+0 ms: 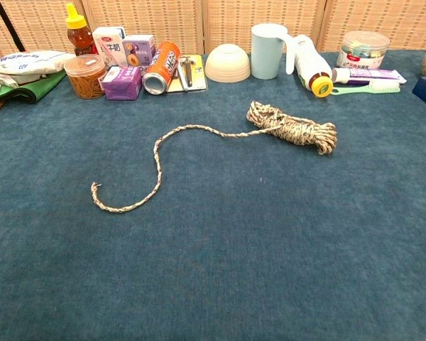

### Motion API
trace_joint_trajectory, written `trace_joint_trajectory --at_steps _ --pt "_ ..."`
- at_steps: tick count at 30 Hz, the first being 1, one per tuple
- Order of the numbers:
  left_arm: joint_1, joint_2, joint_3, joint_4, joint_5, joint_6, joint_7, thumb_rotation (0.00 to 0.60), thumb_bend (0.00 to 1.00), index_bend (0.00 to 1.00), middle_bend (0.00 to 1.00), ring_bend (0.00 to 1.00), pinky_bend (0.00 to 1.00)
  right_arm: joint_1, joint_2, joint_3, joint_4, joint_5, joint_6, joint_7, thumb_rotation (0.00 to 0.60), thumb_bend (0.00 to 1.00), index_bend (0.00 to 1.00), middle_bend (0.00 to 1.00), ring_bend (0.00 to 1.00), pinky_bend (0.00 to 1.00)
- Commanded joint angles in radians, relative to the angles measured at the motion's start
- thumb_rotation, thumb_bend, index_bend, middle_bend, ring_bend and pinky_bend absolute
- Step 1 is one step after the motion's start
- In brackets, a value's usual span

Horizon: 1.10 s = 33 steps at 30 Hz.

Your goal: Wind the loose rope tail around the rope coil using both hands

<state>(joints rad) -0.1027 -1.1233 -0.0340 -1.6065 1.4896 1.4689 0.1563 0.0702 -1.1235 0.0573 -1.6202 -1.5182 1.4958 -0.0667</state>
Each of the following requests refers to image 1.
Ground cream bowl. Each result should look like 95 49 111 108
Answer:
204 43 252 84

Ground razor in yellow blister pack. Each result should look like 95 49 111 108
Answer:
165 54 208 94

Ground green cloth bag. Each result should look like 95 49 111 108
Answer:
0 69 67 104

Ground clear jar of rubber bands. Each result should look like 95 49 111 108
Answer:
63 53 108 100

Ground white purple plum drink carton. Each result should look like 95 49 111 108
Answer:
121 34 157 68

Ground mint green brush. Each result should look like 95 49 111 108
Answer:
329 78 401 96

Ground beige speckled braided rope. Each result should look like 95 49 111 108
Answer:
90 100 339 213

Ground light blue mug, white handle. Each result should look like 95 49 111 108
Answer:
250 23 299 80

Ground white purple toothpaste tube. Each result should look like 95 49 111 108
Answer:
331 67 408 85

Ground small purple carton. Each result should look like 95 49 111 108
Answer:
101 65 143 102

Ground black tripod stand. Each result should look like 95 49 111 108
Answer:
0 0 26 53

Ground clear round tub of clips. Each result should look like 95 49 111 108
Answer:
337 30 391 71

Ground honey bottle with yellow cap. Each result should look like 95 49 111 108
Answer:
65 2 99 57

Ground bamboo folding screen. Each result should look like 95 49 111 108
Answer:
0 0 426 61

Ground orange drink can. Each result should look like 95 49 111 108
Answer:
142 40 181 95

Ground white milk carton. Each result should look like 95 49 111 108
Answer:
92 26 129 69

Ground white bottle with yellow cap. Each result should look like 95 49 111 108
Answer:
291 34 334 98

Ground blue table cloth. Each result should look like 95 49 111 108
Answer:
0 49 426 341

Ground white printed powder bag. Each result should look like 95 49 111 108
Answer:
0 50 77 76

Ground small white packets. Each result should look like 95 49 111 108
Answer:
0 69 49 94

